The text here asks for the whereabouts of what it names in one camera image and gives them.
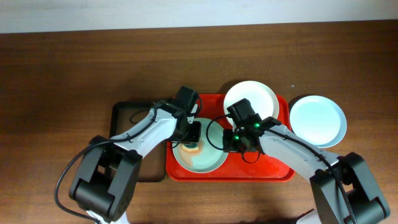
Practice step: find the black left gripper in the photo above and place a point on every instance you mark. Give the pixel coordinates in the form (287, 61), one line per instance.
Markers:
(191, 133)

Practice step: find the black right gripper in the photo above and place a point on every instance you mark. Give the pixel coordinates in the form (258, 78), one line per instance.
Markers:
(230, 140)

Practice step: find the green and orange sponge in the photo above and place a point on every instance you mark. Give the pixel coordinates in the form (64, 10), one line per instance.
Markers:
(190, 148)

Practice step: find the light green plate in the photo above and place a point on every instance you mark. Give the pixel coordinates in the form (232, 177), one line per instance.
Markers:
(207, 159)

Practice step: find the light blue plate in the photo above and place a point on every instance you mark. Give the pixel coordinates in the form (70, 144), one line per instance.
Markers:
(318, 120)

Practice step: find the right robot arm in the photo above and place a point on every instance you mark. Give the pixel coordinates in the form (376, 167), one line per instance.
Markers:
(343, 187)

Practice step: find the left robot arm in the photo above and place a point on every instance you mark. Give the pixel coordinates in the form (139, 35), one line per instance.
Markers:
(104, 183)

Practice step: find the red plastic tray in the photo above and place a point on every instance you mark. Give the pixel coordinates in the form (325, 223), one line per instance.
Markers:
(234, 169)

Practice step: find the black small tray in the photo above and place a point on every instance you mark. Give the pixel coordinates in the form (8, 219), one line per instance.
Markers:
(124, 114)

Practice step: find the white plate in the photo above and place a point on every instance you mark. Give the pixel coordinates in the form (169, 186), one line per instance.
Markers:
(262, 99)

